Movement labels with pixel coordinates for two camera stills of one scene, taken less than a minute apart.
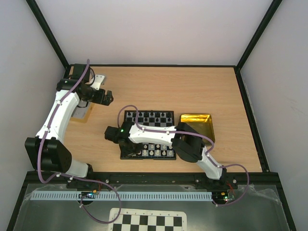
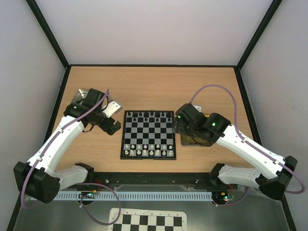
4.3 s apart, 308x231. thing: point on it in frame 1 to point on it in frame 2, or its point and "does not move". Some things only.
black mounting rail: x=112 y=180 does not move
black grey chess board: x=152 y=151 does not move
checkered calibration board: x=147 y=220 does not move
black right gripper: x=130 y=149 to x=178 y=127
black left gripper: x=107 y=101 to x=106 y=128
